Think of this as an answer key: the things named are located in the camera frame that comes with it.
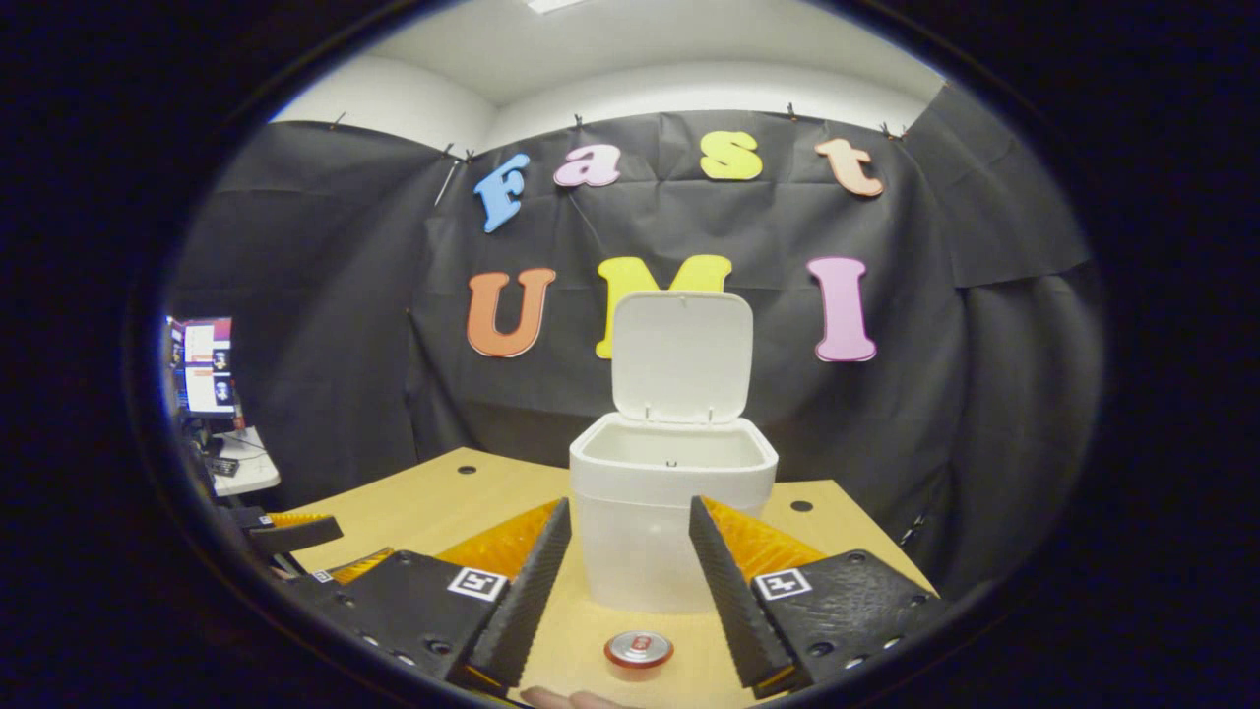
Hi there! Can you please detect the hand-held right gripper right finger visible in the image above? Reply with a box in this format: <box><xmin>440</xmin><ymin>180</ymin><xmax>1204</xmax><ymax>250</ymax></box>
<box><xmin>689</xmin><ymin>495</ymin><xmax>951</xmax><ymax>700</ymax></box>

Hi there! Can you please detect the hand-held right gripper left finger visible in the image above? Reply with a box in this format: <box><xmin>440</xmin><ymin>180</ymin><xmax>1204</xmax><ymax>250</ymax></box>
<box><xmin>295</xmin><ymin>497</ymin><xmax>572</xmax><ymax>690</ymax></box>

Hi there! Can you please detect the red pop can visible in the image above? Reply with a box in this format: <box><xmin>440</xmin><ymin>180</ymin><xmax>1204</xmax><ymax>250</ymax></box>
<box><xmin>603</xmin><ymin>630</ymin><xmax>675</xmax><ymax>682</ymax></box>

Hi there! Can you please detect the white desktop garbage bin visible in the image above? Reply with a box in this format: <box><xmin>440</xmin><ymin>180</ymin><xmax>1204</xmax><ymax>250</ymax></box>
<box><xmin>569</xmin><ymin>291</ymin><xmax>779</xmax><ymax>613</ymax></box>

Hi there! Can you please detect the wooden desktop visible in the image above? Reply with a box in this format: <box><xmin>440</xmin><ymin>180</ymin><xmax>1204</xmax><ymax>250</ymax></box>
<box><xmin>281</xmin><ymin>448</ymin><xmax>936</xmax><ymax>709</ymax></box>

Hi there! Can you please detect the white side table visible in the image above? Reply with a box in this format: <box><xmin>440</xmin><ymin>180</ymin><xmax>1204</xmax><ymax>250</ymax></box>
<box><xmin>202</xmin><ymin>425</ymin><xmax>282</xmax><ymax>498</ymax></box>

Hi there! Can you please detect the computer monitor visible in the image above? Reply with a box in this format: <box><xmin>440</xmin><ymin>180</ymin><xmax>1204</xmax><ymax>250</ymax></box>
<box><xmin>169</xmin><ymin>317</ymin><xmax>237</xmax><ymax>419</ymax></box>

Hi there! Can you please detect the black backdrop cloth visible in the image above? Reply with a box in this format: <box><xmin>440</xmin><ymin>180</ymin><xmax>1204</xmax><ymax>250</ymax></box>
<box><xmin>162</xmin><ymin>84</ymin><xmax>1108</xmax><ymax>592</ymax></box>

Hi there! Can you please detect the row of small cloth clips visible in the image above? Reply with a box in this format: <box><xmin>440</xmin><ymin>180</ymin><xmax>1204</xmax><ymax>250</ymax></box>
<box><xmin>330</xmin><ymin>101</ymin><xmax>912</xmax><ymax>163</ymax></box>

